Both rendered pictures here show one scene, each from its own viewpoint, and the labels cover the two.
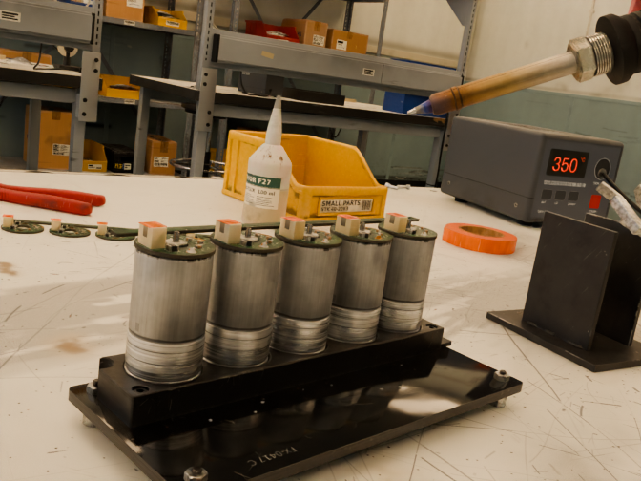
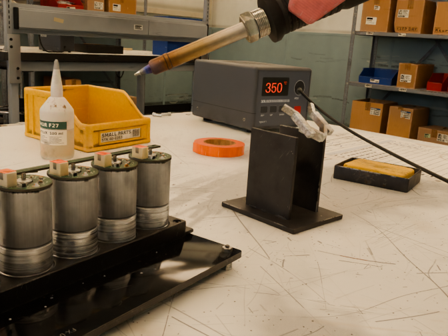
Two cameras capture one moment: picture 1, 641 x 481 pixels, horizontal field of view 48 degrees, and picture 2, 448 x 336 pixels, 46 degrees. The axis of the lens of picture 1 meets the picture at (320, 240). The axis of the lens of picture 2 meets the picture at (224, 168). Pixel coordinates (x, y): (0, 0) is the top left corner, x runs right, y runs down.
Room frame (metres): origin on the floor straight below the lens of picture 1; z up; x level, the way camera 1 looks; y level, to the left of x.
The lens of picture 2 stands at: (-0.01, -0.02, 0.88)
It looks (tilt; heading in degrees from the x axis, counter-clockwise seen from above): 14 degrees down; 349
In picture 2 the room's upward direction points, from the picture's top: 4 degrees clockwise
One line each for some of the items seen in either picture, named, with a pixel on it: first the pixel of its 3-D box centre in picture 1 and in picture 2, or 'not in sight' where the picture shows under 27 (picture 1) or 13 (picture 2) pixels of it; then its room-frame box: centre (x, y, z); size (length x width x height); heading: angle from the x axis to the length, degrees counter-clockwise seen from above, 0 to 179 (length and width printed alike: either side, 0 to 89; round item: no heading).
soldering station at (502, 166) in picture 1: (526, 171); (249, 94); (0.80, -0.22, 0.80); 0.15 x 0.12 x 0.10; 28
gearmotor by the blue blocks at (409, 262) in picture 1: (398, 284); (149, 195); (0.29, -0.04, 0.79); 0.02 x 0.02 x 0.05
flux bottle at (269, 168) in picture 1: (270, 160); (57, 109); (0.55, 0.05, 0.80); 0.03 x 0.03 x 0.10
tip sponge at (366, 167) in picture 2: not in sight; (377, 173); (0.47, -0.28, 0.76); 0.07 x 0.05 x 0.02; 47
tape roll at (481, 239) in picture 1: (480, 238); (219, 147); (0.59, -0.13, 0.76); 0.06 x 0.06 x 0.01
